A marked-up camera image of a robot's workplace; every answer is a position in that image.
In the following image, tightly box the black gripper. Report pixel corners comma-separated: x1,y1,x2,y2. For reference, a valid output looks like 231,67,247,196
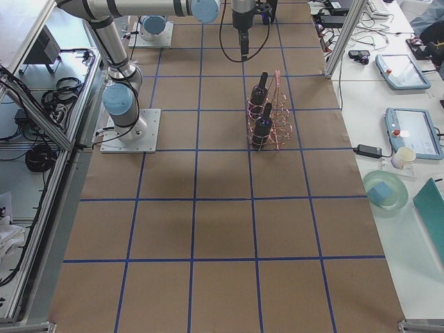
232,0,255,62

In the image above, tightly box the dark wine bottle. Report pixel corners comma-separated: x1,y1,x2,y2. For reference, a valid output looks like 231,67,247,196
262,0,278,25

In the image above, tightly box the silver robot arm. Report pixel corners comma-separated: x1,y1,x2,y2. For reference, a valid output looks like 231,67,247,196
139,15,167,40
55,1,259,87

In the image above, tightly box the dark bottle in basket far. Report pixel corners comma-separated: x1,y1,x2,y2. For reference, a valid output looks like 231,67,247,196
250,72,268,105

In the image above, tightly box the dark bottle in basket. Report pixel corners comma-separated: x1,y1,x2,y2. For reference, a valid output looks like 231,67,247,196
252,103,273,150
250,72,268,105

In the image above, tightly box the dark bottle in basket near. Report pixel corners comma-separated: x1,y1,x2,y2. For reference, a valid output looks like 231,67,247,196
252,103,273,150

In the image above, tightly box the black webcam on table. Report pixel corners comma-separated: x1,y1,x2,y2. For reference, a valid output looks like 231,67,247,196
348,50,370,65

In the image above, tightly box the teach pendant far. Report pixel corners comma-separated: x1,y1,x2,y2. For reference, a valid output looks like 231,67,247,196
375,54,431,90

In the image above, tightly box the teach pendant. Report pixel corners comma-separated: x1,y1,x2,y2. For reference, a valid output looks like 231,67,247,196
384,108,443,160
375,54,431,90

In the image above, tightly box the black power adapter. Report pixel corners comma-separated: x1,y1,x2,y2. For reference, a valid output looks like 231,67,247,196
353,144,382,159

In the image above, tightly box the teach pendant near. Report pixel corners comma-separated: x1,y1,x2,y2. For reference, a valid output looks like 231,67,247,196
384,108,443,160

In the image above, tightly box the grey electronics box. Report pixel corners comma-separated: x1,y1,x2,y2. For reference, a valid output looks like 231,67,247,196
19,25,61,74

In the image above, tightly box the white paper cup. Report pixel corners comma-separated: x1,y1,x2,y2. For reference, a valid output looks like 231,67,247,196
391,146,416,169

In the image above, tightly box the blue foam cube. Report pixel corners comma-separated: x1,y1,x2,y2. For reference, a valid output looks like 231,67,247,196
367,181,395,206

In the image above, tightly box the green glass plate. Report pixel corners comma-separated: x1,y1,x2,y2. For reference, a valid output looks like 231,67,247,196
363,170,409,211

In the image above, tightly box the teal board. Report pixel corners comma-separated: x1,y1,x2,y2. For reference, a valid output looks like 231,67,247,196
413,178,444,256

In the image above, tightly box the white crumpled cloth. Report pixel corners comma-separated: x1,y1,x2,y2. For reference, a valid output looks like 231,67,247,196
0,192,27,264

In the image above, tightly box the copper wire wine basket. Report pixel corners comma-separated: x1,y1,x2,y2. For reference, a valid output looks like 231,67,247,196
246,69,293,151

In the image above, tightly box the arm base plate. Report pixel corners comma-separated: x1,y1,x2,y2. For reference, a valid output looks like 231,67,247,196
128,22,173,49
100,109,161,153

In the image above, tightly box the aluminium frame post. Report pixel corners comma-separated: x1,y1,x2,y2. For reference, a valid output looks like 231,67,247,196
324,0,366,78

